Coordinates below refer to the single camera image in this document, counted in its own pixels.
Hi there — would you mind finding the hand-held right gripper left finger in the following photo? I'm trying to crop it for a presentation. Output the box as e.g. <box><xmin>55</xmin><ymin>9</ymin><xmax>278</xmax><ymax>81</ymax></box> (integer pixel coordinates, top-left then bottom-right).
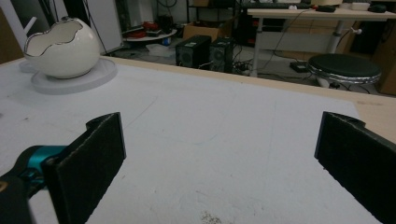
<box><xmin>41</xmin><ymin>111</ymin><xmax>127</xmax><ymax>224</ymax></box>

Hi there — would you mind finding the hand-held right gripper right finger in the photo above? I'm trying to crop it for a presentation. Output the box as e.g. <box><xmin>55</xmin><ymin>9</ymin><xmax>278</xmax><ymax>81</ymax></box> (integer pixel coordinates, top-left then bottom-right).
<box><xmin>314</xmin><ymin>111</ymin><xmax>396</xmax><ymax>224</ymax></box>

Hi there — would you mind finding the white egg-shaped ceramic bowl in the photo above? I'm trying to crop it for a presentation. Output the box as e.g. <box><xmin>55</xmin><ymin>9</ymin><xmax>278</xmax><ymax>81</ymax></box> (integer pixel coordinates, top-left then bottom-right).
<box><xmin>23</xmin><ymin>17</ymin><xmax>101</xmax><ymax>79</ymax></box>

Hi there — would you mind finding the black round stool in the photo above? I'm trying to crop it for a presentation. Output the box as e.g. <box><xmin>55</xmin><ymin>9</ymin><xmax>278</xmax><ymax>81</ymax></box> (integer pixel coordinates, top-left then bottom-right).
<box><xmin>307</xmin><ymin>53</ymin><xmax>382</xmax><ymax>90</ymax></box>

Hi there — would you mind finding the large cardboard box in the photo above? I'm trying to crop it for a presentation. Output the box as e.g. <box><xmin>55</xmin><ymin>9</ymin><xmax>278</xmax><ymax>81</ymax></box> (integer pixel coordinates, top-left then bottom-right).
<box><xmin>372</xmin><ymin>29</ymin><xmax>396</xmax><ymax>96</ymax></box>

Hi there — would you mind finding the black flat box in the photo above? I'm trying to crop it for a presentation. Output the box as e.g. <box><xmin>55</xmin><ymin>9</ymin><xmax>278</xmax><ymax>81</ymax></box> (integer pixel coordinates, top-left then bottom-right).
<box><xmin>289</xmin><ymin>61</ymin><xmax>309</xmax><ymax>74</ymax></box>

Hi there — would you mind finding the white table mat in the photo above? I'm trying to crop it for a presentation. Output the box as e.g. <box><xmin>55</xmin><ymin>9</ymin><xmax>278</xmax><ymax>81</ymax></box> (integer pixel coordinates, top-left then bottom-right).
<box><xmin>0</xmin><ymin>57</ymin><xmax>382</xmax><ymax>224</ymax></box>

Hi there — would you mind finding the clear plastic bag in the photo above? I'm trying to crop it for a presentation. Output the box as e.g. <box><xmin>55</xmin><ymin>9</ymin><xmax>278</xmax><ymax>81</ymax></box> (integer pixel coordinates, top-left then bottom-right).
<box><xmin>146</xmin><ymin>43</ymin><xmax>176</xmax><ymax>59</ymax></box>

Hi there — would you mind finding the white panel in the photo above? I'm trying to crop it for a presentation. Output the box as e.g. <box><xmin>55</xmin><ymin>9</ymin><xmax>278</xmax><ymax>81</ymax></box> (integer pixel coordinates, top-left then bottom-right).
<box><xmin>64</xmin><ymin>0</ymin><xmax>124</xmax><ymax>55</ymax></box>

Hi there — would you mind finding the white round platform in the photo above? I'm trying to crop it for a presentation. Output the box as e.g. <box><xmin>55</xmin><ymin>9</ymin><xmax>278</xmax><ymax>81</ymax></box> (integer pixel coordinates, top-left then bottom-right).
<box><xmin>122</xmin><ymin>28</ymin><xmax>177</xmax><ymax>43</ymax></box>

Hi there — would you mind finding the black computer tower with sticker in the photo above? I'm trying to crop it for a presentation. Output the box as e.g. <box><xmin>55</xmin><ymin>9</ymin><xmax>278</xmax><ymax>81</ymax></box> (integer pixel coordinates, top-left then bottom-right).
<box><xmin>175</xmin><ymin>35</ymin><xmax>213</xmax><ymax>70</ymax></box>

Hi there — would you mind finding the light wooden desk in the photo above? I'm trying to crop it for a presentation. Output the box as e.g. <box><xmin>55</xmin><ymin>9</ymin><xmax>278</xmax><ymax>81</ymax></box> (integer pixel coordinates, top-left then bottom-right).
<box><xmin>247</xmin><ymin>7</ymin><xmax>396</xmax><ymax>78</ymax></box>

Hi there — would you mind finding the black keyboard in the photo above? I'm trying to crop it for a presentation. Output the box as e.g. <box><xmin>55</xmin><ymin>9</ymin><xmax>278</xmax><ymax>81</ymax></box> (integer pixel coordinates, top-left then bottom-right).
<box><xmin>242</xmin><ymin>2</ymin><xmax>312</xmax><ymax>9</ymax></box>

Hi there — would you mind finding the small cardboard box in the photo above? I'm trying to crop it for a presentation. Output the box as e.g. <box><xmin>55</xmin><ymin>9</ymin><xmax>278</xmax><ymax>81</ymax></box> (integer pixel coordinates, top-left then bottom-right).
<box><xmin>182</xmin><ymin>21</ymin><xmax>233</xmax><ymax>41</ymax></box>

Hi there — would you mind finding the white round base plate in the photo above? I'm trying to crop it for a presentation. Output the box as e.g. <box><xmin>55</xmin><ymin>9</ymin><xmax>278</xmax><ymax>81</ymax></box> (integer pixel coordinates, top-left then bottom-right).
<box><xmin>19</xmin><ymin>58</ymin><xmax>119</xmax><ymax>95</ymax></box>

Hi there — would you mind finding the red cable coil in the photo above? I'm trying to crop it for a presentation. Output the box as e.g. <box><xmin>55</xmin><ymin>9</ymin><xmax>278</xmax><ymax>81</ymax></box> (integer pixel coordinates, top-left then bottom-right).
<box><xmin>142</xmin><ymin>21</ymin><xmax>163</xmax><ymax>33</ymax></box>

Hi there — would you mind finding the white upright post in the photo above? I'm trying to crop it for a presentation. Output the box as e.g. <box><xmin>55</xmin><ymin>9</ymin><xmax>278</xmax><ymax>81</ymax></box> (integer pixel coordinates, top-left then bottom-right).
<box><xmin>0</xmin><ymin>0</ymin><xmax>37</xmax><ymax>52</ymax></box>

